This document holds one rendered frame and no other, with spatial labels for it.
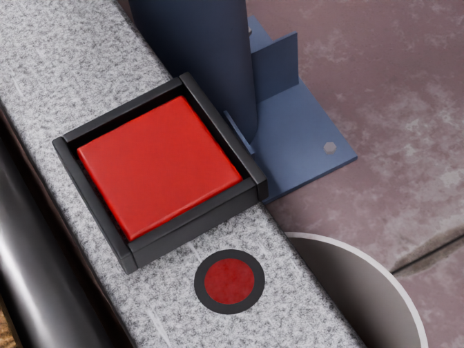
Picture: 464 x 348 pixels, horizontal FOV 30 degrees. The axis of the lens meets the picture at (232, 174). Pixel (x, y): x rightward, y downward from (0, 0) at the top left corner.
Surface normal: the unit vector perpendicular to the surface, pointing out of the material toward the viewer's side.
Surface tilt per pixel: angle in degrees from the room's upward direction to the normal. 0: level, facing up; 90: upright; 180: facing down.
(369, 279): 87
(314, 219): 0
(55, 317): 14
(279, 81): 90
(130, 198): 0
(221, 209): 90
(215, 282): 0
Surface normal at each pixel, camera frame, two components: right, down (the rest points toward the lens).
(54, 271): 0.50, -0.71
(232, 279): -0.08, -0.53
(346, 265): -0.51, 0.72
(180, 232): 0.50, 0.71
